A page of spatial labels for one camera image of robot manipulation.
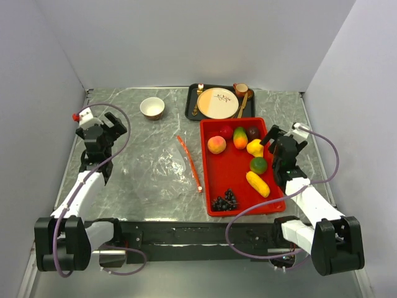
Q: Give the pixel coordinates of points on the gold spoon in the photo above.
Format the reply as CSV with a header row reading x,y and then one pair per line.
x,y
249,93

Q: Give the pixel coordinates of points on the green orange mango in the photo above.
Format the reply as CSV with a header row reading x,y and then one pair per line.
x,y
240,138

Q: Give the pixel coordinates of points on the green yellow orange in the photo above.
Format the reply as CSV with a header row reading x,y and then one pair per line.
x,y
258,165

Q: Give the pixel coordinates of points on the red plastic bin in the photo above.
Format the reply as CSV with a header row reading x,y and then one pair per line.
x,y
228,169

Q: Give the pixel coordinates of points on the white brown bowl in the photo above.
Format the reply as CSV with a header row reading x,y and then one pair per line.
x,y
152,108

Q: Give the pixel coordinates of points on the dark grape bunch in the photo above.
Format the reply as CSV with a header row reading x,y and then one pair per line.
x,y
227,202

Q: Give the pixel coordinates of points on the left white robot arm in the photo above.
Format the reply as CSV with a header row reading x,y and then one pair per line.
x,y
62,241

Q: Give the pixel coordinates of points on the red wrinkled fruit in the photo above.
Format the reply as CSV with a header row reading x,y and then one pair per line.
x,y
226,132

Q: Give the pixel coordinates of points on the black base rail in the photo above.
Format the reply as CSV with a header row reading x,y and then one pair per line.
x,y
189,241

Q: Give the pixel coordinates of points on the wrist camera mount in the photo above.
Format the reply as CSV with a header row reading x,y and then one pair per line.
x,y
300,132
84,118

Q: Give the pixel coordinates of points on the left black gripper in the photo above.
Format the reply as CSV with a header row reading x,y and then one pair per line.
x,y
118,129

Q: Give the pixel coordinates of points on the yellow pear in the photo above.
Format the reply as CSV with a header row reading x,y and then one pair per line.
x,y
255,148

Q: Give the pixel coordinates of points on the peach fruit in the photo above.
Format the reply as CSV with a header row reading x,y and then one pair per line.
x,y
216,144

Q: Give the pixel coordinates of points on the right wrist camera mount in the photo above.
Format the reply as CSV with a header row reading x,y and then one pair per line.
x,y
300,132

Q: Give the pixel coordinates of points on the small brown cup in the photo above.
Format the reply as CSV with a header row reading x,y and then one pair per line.
x,y
240,89

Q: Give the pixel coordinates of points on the orange white plate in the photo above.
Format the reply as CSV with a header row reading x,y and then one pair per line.
x,y
217,103

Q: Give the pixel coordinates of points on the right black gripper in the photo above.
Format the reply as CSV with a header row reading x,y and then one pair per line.
x,y
274,133

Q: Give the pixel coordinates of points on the dark purple passionfruit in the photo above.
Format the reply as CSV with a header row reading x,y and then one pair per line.
x,y
253,133

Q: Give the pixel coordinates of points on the gold fork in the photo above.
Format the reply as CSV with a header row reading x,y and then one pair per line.
x,y
199,91

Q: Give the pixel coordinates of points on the black serving tray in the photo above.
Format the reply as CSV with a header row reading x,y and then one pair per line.
x,y
249,110

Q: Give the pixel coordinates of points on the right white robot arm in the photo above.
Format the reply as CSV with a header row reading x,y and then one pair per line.
x,y
333,240

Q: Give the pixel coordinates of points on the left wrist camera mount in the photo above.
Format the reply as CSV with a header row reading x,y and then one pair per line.
x,y
84,118

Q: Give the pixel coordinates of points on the clear zip top bag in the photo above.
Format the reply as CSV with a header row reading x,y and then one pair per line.
x,y
160,174

